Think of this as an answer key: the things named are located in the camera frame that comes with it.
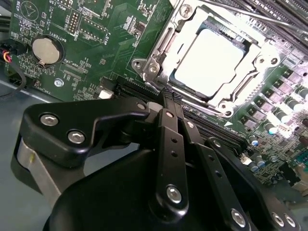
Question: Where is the silver green CPU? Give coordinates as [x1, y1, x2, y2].
[168, 28, 246, 97]

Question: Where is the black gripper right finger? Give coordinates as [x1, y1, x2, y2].
[173, 95, 301, 231]

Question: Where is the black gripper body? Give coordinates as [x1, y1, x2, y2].
[43, 148, 229, 231]

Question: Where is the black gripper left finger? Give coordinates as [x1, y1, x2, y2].
[11, 88, 190, 214]

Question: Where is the metal socket cover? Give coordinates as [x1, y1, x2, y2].
[141, 4, 282, 116]

